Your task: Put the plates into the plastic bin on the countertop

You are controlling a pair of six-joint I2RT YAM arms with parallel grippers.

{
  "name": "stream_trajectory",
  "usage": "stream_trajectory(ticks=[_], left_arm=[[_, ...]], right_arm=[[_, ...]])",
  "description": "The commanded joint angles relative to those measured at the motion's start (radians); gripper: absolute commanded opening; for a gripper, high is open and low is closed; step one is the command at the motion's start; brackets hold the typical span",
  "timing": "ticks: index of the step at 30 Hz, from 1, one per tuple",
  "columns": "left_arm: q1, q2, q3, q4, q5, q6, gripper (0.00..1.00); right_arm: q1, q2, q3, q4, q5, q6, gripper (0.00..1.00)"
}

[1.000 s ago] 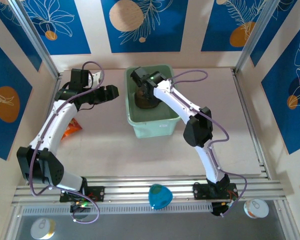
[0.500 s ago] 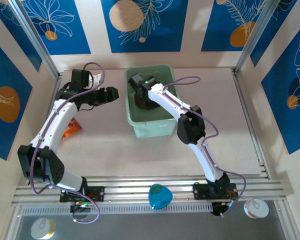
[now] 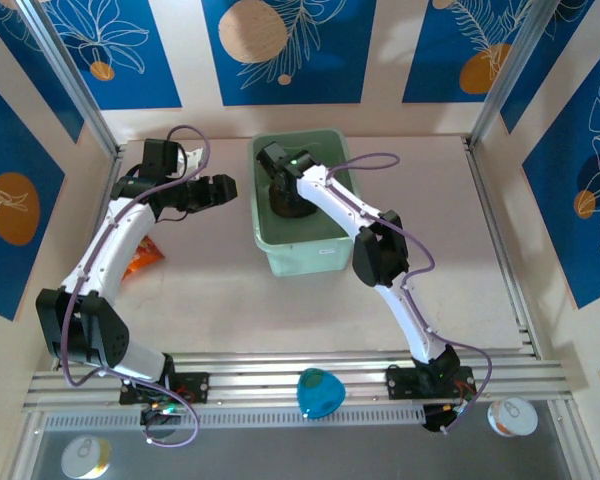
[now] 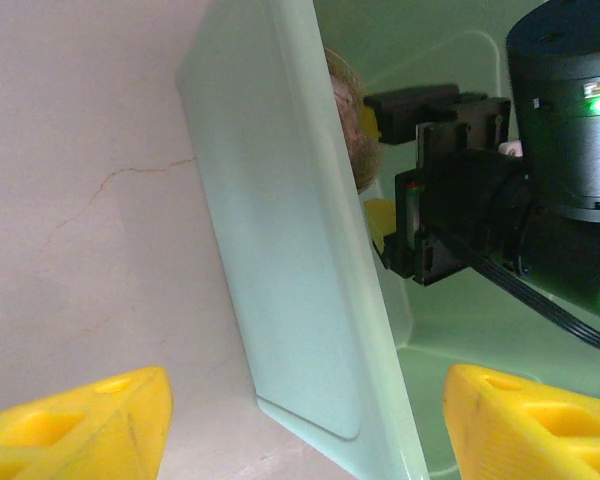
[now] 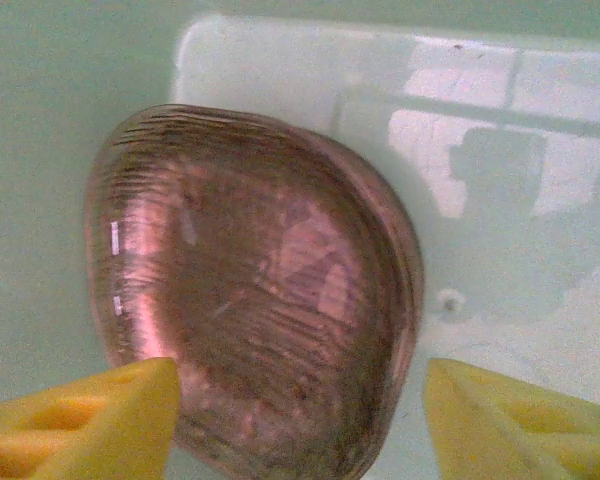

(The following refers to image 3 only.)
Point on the aluminium frame post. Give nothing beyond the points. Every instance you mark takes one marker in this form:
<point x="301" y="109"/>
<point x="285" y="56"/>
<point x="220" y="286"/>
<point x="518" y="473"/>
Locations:
<point x="72" y="82"/>
<point x="515" y="75"/>

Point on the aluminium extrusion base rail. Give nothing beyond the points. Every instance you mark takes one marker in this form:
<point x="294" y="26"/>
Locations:
<point x="280" y="380"/>

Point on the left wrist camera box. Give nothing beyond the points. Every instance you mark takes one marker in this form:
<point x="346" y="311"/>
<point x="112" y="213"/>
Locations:
<point x="192" y="158"/>

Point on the light green plastic bin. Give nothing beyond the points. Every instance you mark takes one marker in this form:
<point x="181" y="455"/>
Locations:
<point x="305" y="260"/>

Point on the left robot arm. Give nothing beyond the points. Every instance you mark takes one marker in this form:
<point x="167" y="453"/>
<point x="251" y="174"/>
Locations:
<point x="115" y="240"/>

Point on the white can orange label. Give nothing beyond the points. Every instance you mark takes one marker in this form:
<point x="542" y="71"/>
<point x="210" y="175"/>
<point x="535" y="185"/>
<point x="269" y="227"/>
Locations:
<point x="512" y="417"/>

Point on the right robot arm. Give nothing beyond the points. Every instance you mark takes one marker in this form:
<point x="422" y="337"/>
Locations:
<point x="410" y="315"/>

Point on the orange snack bag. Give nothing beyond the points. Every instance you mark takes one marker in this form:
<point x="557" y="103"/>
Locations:
<point x="147" y="255"/>

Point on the white can yellow label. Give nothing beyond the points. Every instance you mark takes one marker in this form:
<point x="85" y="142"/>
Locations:
<point x="85" y="457"/>

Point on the blue rounded plastic object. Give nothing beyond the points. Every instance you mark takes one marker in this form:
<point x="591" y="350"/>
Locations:
<point x="320" y="395"/>

